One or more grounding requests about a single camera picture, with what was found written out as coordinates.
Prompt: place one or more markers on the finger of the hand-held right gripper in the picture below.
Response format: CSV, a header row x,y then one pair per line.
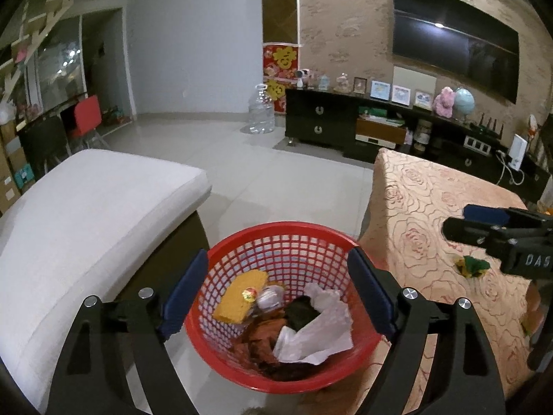
x,y
486,215
468,230

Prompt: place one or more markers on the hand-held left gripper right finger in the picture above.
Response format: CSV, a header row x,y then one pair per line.
x,y
371,294

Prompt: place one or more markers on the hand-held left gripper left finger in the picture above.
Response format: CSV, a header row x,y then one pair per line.
x,y
185,294

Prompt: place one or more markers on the yellow ribbed sponge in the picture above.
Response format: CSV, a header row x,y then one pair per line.
x,y
235,300

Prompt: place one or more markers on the white paper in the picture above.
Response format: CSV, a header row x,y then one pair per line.
x,y
319,337

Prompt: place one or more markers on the black wrapper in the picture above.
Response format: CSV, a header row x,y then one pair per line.
x,y
302,313

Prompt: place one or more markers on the pale pink item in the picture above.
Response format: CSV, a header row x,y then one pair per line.
x,y
270,298

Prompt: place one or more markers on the red plastic mesh basket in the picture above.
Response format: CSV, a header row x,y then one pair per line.
x,y
281,228

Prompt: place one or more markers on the black and orange paper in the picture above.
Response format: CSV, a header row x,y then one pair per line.
x,y
289,371

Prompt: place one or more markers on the yellow green crumpled scrap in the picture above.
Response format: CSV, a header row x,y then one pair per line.
x,y
473,266

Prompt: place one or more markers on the white socket strip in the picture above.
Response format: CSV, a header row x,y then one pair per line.
x,y
478,145

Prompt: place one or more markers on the white upright device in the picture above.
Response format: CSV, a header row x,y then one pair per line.
x,y
518,152

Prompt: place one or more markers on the black router with antennas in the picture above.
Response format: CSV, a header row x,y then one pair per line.
x,y
486,127

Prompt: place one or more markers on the small colourful figurine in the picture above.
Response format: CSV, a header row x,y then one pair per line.
x,y
533,129

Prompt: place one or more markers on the stacked round tins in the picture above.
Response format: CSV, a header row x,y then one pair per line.
x,y
423,135

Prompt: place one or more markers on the pale blue globe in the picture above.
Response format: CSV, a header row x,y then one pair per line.
x,y
464,103

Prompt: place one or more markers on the pink plush toy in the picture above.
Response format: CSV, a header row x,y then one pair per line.
x,y
444,101

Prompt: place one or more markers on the brown wooden box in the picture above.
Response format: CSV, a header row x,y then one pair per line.
x,y
380,132

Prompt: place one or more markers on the green flat package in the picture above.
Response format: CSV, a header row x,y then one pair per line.
x,y
376,113

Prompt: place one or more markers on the dark television cabinet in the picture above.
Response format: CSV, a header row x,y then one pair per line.
x,y
319,116

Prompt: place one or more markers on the glass dome ornament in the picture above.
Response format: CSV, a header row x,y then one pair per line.
x,y
344,83

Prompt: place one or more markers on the large clear water bottle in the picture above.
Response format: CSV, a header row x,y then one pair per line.
x,y
261,114

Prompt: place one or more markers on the red chair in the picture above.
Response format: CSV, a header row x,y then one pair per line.
x,y
86,114

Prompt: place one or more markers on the black chair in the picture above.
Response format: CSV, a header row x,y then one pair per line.
x,y
45,140

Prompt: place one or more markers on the stack of cardboard boxes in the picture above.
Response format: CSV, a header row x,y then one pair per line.
x,y
13,168

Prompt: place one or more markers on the white toy robot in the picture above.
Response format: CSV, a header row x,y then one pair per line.
x,y
303,79

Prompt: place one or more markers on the small pastel picture frame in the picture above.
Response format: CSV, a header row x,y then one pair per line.
x,y
424,99

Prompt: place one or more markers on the white picture frame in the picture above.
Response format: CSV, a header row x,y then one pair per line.
x,y
402,95

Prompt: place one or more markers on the beige wall panel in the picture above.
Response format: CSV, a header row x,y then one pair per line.
x,y
417,77

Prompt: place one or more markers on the blue picture frame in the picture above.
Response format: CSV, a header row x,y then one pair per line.
x,y
380,90

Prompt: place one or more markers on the wall mounted black television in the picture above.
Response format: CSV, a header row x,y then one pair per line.
x,y
453,39

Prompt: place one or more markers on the brown picture frame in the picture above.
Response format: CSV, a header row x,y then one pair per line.
x,y
360,85

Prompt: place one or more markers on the red festive wall poster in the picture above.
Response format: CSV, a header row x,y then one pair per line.
x,y
281,58

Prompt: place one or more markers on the white zigzag wall shelf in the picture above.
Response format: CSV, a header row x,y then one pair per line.
x,y
39,21

